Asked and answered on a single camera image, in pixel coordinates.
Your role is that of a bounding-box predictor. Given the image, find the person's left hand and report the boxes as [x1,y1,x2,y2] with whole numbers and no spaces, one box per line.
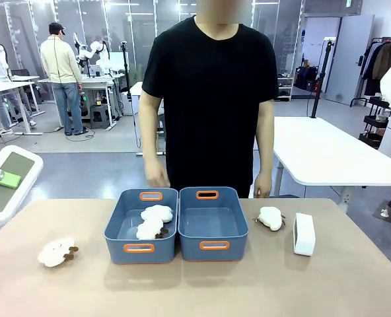
[253,172,273,199]

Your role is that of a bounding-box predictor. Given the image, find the blue basket orange handles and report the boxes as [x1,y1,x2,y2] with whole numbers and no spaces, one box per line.
[104,188,179,265]
[178,186,250,262]

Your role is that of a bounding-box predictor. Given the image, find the white workbench with equipment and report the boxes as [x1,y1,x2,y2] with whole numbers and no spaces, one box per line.
[36,75,125,132]

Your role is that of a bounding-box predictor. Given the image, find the clothes rack with coats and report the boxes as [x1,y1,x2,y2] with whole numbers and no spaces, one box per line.
[349,36,391,108]

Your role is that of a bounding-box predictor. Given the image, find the person's left forearm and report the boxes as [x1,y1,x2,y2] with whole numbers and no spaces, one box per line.
[254,98,276,176]

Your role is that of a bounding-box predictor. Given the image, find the person in black t-shirt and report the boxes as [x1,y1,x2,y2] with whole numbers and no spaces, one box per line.
[141,0,280,199]

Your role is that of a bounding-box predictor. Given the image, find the white sheep plush toy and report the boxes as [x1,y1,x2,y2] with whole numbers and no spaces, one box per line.
[140,204,174,224]
[37,236,80,268]
[252,206,287,232]
[135,218,171,241]

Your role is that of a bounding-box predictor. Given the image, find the grey plastic step stool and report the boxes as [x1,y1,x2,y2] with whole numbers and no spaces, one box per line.
[89,103,112,131]

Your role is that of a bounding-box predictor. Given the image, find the white low shelf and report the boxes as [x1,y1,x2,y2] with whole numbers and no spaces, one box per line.
[273,76,296,102]

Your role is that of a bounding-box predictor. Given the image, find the black light stand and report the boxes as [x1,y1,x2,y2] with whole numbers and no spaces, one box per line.
[309,36,336,120]

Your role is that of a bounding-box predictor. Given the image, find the man in cream sweater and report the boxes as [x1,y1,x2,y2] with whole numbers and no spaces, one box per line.
[40,22,89,137]

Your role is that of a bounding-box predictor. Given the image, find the large white table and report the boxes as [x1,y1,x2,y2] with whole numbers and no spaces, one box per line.
[272,116,391,206]

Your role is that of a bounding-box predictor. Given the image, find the person's right forearm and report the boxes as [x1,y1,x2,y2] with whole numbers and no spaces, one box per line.
[138,89,166,166]

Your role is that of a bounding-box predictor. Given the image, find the black camera tripod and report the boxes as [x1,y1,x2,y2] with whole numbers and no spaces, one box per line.
[120,40,134,117]

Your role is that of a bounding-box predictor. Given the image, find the dark bags on floor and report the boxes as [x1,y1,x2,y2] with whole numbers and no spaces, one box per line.
[294,65,319,92]

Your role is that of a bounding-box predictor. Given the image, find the person's right hand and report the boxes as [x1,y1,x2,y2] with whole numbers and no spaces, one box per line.
[144,157,171,190]

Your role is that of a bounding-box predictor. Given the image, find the white desk with legs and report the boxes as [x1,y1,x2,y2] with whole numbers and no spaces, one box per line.
[0,75,46,137]

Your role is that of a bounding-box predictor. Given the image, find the white background robot arms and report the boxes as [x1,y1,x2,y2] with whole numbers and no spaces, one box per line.
[71,32,118,77]

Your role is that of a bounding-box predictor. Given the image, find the black rolling cart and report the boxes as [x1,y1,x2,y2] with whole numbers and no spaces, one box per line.
[358,96,391,150]

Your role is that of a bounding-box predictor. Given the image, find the small white digital clock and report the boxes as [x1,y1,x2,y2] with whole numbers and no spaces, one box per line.
[292,212,316,257]

